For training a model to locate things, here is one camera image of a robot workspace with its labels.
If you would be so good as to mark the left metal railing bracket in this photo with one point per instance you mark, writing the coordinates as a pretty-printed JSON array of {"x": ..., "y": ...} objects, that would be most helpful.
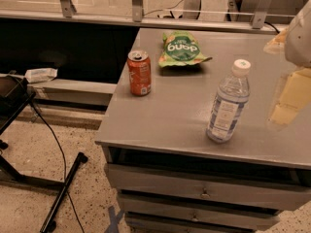
[{"x": 68, "y": 8}]

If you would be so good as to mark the white wipes packet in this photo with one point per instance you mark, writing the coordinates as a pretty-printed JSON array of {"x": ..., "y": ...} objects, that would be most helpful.
[{"x": 40, "y": 75}]

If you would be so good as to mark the orange soda can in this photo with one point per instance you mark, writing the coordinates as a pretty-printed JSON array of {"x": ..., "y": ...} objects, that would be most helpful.
[{"x": 139, "y": 68}]

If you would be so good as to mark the bottom grey drawer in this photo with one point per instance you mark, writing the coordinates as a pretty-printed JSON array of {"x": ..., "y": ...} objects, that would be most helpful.
[{"x": 169, "y": 225}]

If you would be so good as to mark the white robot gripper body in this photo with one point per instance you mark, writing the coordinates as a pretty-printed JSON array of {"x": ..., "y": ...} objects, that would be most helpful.
[{"x": 299, "y": 39}]

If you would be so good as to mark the middle grey drawer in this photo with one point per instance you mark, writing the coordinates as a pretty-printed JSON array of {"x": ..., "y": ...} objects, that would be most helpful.
[{"x": 195, "y": 212}]

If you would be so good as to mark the grey drawer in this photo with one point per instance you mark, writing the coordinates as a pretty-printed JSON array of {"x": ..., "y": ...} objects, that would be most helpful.
[
  {"x": 209, "y": 188},
  {"x": 169, "y": 225},
  {"x": 195, "y": 212}
]

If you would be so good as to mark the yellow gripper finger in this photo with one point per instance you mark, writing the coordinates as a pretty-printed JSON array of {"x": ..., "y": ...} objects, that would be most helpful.
[
  {"x": 293, "y": 93},
  {"x": 277, "y": 44}
]

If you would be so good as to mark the top grey drawer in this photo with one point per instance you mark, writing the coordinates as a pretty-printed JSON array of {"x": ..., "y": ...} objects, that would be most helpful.
[{"x": 209, "y": 188}]

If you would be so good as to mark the metal railing bracket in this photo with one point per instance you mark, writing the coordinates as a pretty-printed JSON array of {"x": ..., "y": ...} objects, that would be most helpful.
[
  {"x": 137, "y": 10},
  {"x": 68, "y": 8},
  {"x": 260, "y": 13}
]

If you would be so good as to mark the green snack chip bag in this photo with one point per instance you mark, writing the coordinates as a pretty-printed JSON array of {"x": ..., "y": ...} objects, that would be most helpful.
[{"x": 180, "y": 48}]

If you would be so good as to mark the clear plastic water bottle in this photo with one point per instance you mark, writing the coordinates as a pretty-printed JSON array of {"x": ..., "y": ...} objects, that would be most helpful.
[{"x": 230, "y": 100}]

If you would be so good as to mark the right metal railing bracket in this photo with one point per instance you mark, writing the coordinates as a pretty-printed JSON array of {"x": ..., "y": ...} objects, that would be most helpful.
[{"x": 260, "y": 13}]

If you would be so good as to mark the middle metal railing bracket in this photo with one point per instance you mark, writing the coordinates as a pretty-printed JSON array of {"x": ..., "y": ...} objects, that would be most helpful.
[{"x": 137, "y": 10}]

